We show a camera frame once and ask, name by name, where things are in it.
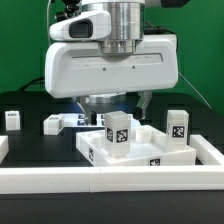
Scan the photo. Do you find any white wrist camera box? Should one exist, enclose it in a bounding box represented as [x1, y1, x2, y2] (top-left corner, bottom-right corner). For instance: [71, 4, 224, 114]
[49, 10, 112, 41]

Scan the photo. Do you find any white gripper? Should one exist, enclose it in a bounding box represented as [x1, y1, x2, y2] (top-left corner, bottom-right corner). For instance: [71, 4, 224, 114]
[45, 35, 178, 125]

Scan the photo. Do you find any white fence rail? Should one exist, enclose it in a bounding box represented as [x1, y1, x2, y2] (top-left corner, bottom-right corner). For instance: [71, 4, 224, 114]
[189, 135, 224, 166]
[0, 165, 224, 194]
[0, 136, 9, 163]

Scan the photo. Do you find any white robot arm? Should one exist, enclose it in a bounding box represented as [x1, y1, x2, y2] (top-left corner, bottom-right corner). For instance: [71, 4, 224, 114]
[45, 0, 190, 124]

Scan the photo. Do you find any black cable bundle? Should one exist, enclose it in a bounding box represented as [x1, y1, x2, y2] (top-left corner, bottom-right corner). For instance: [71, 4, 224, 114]
[17, 77, 46, 93]

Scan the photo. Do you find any white vertical cable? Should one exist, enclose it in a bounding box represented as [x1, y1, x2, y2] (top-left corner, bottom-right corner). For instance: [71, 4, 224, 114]
[46, 0, 55, 46]

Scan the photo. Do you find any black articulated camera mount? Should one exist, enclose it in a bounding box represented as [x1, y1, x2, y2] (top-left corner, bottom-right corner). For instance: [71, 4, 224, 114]
[55, 0, 82, 22]

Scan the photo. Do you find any white right fence rail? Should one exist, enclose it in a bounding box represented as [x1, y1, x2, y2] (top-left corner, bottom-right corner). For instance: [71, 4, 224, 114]
[189, 135, 224, 166]

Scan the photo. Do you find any white front fence rail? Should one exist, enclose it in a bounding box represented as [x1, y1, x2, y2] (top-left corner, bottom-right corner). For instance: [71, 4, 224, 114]
[0, 165, 224, 194]

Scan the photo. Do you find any white left fence rail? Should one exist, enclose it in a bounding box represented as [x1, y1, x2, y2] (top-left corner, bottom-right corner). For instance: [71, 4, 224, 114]
[0, 136, 9, 163]

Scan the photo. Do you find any white fiducial marker base sheet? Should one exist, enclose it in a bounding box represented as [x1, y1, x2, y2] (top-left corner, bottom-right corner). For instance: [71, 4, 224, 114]
[61, 113, 140, 127]

